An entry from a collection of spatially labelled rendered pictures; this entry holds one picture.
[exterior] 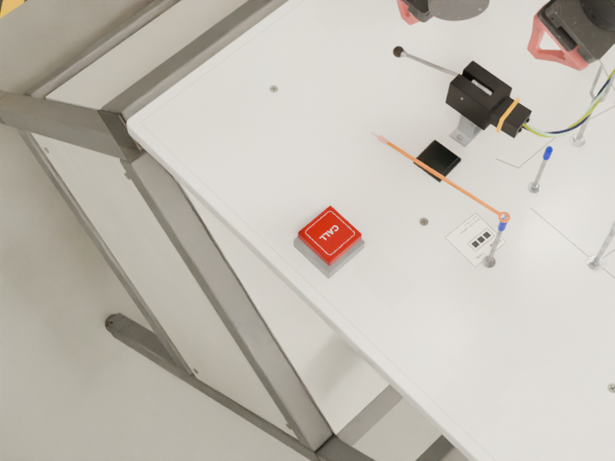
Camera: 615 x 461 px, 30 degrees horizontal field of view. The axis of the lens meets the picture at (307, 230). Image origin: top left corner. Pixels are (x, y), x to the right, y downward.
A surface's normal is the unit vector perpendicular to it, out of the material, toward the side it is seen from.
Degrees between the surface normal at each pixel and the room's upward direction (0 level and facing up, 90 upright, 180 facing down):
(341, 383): 0
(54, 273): 0
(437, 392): 48
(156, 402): 0
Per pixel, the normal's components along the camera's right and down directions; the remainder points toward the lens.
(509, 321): 0.03, -0.47
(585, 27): 0.33, -0.17
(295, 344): 0.54, 0.17
